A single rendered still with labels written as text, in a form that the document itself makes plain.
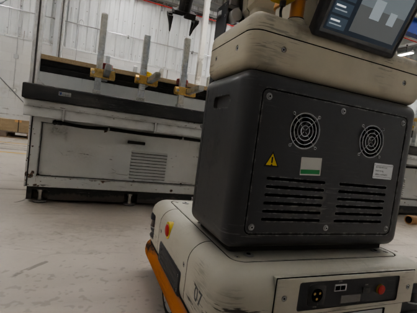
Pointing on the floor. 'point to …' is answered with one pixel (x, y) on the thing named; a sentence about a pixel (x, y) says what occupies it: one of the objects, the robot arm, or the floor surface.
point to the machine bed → (121, 151)
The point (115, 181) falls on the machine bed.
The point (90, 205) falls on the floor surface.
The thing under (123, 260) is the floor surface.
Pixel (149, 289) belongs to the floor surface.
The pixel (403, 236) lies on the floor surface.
